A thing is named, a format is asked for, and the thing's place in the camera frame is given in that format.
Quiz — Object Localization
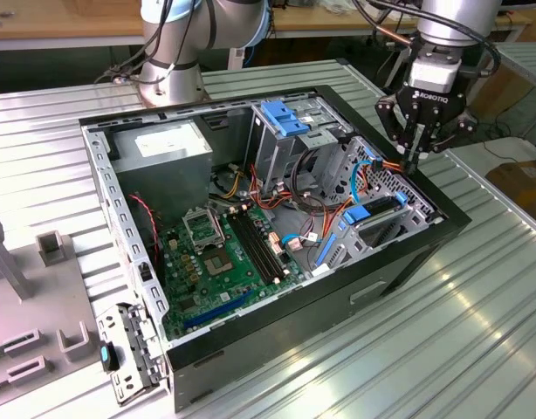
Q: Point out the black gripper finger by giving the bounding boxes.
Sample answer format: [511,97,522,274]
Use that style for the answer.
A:
[410,113,477,175]
[375,96,420,175]

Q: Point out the orange power wire with plug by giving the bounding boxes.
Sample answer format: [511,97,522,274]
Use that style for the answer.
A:
[323,156,409,239]

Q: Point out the hard disk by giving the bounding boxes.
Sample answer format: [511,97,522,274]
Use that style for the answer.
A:
[315,191,411,267]

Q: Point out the perforated metal disk bay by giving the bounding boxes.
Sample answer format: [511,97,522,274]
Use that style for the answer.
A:
[311,134,444,277]

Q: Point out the cardboard boxes under table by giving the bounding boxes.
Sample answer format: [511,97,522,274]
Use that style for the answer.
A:
[468,60,536,115]

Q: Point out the brown cardboard box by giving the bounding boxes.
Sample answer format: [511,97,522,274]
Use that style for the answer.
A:
[484,159,536,224]

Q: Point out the metal slat side table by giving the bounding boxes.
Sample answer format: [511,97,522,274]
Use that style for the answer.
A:
[462,41,536,134]

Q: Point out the blue plastic drive latch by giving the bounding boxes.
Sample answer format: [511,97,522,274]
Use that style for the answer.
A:
[259,100,310,137]

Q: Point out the metal optical drive cage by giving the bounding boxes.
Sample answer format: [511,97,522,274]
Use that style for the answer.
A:
[245,98,354,196]

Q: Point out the black RAM slot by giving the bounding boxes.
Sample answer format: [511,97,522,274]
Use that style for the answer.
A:
[239,207,291,278]
[227,209,278,285]

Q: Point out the black open PC case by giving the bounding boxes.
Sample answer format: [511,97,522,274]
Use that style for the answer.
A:
[78,85,472,414]

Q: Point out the metal socket cover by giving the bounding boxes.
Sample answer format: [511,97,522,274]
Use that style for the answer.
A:
[182,208,227,252]

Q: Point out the CPU socket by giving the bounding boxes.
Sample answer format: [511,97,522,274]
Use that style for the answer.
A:
[201,247,233,278]

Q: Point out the green motherboard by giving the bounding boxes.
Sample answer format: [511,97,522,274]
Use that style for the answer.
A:
[156,204,313,341]

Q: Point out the grey power supply unit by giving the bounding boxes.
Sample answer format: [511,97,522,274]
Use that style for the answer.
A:
[110,120,215,224]

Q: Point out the blue expansion slot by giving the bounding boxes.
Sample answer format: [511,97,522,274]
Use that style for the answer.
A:
[182,290,254,331]

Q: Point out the wooden desk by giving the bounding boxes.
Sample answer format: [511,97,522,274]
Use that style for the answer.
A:
[0,0,534,52]

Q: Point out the blue and black clip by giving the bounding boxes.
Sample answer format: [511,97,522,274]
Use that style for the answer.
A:
[99,342,119,373]

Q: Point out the grey parts rack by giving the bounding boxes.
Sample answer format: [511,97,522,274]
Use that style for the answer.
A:
[0,216,100,390]

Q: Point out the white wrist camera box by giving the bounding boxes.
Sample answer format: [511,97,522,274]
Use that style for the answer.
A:
[409,57,464,93]

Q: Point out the blue data wire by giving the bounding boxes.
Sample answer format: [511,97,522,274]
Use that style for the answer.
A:
[348,157,379,205]

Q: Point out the black cable bundle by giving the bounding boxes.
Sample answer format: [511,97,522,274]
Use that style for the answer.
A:
[292,152,339,211]

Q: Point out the orange and red wire bundle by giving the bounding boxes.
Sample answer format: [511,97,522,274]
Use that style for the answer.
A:
[248,163,296,213]

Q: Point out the short blue board wire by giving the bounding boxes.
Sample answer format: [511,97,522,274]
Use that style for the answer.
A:
[279,234,305,252]

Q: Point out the yellow and black wire bundle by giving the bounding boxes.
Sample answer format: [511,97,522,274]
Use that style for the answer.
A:
[210,163,248,201]

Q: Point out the hanging arm cable bundle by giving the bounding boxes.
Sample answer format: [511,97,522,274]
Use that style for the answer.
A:
[94,0,217,85]

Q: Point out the red and black fan wire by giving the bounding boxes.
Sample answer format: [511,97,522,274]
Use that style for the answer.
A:
[127,194,162,268]

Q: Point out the metal expansion bracket latch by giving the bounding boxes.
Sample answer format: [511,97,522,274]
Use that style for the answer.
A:
[95,303,171,408]

